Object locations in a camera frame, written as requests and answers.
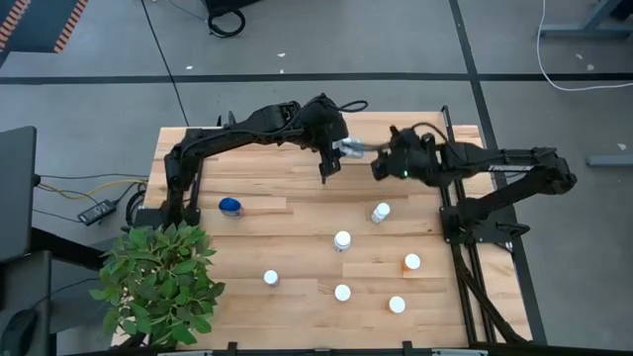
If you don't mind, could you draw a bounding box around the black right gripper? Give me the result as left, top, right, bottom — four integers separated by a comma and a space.
364, 129, 441, 188

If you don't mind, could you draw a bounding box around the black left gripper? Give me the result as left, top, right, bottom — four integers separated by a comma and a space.
296, 93, 350, 185

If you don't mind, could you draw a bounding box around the white bottle blue label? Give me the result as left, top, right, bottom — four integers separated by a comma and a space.
337, 137, 366, 160
370, 201, 392, 225
332, 229, 353, 254

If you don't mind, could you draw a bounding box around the blue-capped medicine bottle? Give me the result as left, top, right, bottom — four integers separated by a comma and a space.
218, 197, 245, 220

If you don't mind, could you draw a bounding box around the green leafy plant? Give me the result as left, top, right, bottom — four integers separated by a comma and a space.
88, 222, 226, 347

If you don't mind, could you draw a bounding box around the grey metal bar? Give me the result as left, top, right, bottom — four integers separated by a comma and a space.
586, 154, 633, 168

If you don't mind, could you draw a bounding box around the black power adapter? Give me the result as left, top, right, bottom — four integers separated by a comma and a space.
77, 199, 118, 227

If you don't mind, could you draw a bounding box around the black desk bar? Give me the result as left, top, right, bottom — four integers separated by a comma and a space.
29, 226, 118, 271

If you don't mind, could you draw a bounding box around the black monitor panel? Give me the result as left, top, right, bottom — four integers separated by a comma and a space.
0, 126, 39, 264

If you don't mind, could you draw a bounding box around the blue mat orange striped edge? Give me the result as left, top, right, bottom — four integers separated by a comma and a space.
0, 0, 90, 54

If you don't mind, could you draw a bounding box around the black rounded device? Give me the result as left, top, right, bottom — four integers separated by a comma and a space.
0, 309, 40, 356

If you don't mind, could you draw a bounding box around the wooden shelf black metal frame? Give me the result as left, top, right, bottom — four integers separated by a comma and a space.
323, 104, 455, 167

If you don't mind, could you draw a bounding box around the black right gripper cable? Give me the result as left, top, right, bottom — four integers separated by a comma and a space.
408, 121, 450, 145

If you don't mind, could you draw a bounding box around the coiled black cable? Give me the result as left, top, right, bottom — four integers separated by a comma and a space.
206, 5, 247, 40

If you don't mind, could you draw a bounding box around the black table edge rail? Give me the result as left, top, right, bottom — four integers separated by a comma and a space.
63, 339, 633, 356

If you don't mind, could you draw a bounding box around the white floor cable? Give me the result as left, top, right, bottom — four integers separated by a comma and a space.
536, 0, 633, 93

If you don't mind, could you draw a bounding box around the thin black floor cable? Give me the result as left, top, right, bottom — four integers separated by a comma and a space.
139, 0, 191, 128

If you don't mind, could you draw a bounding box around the black cable bundle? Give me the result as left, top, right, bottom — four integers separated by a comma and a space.
124, 187, 149, 227

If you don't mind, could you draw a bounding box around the yellow floor cable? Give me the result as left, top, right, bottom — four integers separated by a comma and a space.
38, 178, 148, 202

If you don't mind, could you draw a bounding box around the grey metal table leg frame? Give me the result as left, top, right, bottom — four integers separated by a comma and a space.
538, 0, 633, 40

